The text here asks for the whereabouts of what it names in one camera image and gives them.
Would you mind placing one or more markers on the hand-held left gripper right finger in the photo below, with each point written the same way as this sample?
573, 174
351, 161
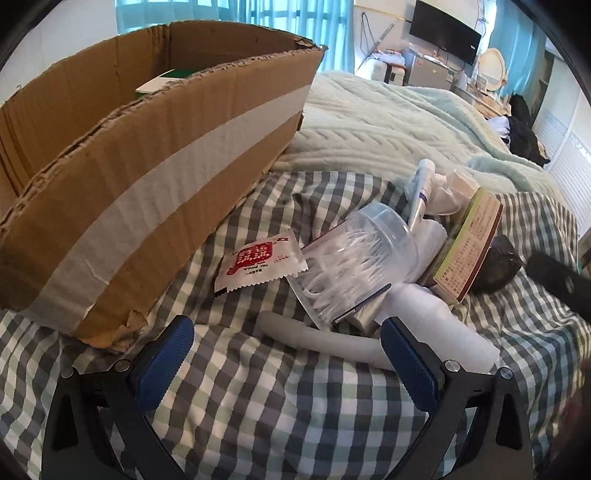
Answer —
408, 360

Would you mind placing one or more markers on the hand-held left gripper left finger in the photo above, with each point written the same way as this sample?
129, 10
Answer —
164, 355

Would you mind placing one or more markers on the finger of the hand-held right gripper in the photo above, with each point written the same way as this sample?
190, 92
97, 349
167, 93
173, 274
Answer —
558, 279

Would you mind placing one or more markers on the grey curved tube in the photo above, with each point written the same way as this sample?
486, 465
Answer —
323, 339

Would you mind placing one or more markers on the tan printed box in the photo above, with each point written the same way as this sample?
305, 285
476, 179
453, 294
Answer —
466, 249

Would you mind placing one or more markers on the brown cardboard box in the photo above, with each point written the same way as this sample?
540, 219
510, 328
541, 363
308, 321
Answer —
138, 194

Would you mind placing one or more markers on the green medicine box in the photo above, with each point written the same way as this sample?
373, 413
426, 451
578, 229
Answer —
164, 83

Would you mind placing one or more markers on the white plastic bottle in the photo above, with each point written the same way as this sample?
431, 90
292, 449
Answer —
438, 318

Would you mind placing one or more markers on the black glossy object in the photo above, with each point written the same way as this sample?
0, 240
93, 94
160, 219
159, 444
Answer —
501, 267

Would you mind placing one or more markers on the clear zip bag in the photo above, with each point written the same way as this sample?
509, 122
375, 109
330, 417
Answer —
332, 304

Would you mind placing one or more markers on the white louvred wardrobe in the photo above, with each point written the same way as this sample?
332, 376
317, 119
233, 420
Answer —
568, 161

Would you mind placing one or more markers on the clear cotton swab jar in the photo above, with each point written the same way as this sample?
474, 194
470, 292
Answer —
369, 244

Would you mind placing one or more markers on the grey checked bedsheet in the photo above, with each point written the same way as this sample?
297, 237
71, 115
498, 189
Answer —
277, 415

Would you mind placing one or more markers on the red white sachet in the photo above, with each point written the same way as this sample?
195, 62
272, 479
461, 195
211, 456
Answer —
258, 261

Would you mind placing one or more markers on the black jacket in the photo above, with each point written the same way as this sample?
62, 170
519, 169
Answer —
526, 143

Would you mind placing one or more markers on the white squeeze tube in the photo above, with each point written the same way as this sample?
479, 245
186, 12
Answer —
420, 194

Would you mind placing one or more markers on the white navy jacket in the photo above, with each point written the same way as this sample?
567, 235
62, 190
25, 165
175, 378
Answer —
498, 124

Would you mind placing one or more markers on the black bag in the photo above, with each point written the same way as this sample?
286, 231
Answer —
519, 108

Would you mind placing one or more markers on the white dressing table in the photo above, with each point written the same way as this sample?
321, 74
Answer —
480, 99

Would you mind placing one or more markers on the oval vanity mirror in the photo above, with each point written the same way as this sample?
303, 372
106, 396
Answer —
491, 67

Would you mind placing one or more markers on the blue curtain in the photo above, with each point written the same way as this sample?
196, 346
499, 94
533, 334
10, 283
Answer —
152, 11
521, 50
323, 23

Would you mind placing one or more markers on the mint knitted blanket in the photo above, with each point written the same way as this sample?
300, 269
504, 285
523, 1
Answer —
369, 124

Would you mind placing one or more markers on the silver mini fridge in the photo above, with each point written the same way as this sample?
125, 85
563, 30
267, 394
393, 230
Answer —
429, 71

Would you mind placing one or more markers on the white floor appliance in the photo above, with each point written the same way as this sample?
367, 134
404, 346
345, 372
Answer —
385, 71

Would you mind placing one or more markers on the black flat television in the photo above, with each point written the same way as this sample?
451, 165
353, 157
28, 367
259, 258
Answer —
443, 27

